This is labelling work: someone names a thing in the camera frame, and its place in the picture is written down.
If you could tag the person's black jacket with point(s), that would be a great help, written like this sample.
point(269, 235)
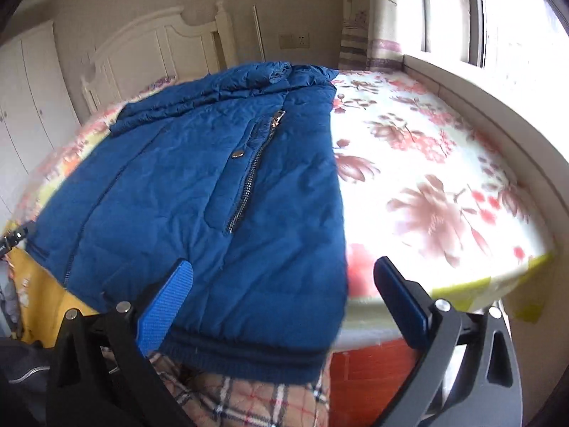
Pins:
point(22, 387)

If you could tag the white window sill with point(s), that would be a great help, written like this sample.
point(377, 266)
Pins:
point(511, 111)

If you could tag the floral bed sheet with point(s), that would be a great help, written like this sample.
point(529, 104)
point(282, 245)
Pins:
point(422, 164)

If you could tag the thin metal pole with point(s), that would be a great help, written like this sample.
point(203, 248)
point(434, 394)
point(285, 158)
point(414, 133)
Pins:
point(258, 31)

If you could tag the white wooden headboard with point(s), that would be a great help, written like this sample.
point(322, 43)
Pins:
point(155, 44)

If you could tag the printed sailboat curtain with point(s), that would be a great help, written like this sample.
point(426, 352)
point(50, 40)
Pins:
point(382, 18)

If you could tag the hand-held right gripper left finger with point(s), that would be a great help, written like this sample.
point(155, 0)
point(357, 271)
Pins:
point(166, 302)

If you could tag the dark framed window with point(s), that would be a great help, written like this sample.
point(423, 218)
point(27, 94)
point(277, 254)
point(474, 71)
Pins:
point(473, 18)

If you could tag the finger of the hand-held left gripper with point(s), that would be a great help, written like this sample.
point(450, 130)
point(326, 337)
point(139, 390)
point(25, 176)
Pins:
point(17, 233)

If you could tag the plaid quilted pants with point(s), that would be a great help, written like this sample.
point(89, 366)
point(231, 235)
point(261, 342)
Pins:
point(249, 404)

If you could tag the beige wall socket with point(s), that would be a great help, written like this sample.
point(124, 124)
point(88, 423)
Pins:
point(294, 41)

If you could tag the white wardrobe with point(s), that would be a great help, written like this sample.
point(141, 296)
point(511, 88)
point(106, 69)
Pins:
point(26, 98)

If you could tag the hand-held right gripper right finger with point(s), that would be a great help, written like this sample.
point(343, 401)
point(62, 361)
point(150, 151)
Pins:
point(400, 302)

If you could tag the blue quilted jacket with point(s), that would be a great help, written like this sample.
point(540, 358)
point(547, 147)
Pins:
point(178, 187)

